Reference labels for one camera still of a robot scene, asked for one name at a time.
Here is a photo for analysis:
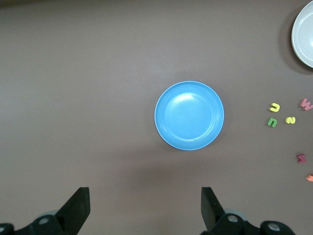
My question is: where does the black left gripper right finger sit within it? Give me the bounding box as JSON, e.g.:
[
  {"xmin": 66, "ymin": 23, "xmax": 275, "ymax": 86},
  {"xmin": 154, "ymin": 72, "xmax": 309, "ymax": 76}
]
[{"xmin": 200, "ymin": 187, "xmax": 294, "ymax": 235}]

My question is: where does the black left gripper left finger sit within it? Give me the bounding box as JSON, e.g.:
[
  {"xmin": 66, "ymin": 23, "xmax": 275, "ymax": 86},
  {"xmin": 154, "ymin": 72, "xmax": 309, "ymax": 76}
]
[{"xmin": 0, "ymin": 187, "xmax": 90, "ymax": 235}]

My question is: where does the blue plate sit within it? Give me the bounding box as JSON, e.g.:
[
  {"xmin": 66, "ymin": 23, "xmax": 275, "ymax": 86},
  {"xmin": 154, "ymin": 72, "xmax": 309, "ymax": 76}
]
[{"xmin": 154, "ymin": 81, "xmax": 225, "ymax": 151}]

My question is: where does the brown table cover mat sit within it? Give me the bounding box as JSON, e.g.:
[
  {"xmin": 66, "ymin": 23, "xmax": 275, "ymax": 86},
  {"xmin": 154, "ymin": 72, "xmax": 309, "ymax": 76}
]
[{"xmin": 0, "ymin": 0, "xmax": 313, "ymax": 235}]

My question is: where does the pink foam letter W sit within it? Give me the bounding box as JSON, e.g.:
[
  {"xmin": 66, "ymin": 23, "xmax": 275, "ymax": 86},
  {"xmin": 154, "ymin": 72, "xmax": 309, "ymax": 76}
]
[{"xmin": 299, "ymin": 98, "xmax": 313, "ymax": 111}]

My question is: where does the beige plate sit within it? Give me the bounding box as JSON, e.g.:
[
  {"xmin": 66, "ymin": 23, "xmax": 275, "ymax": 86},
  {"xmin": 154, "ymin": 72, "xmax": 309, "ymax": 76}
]
[{"xmin": 291, "ymin": 0, "xmax": 313, "ymax": 69}]

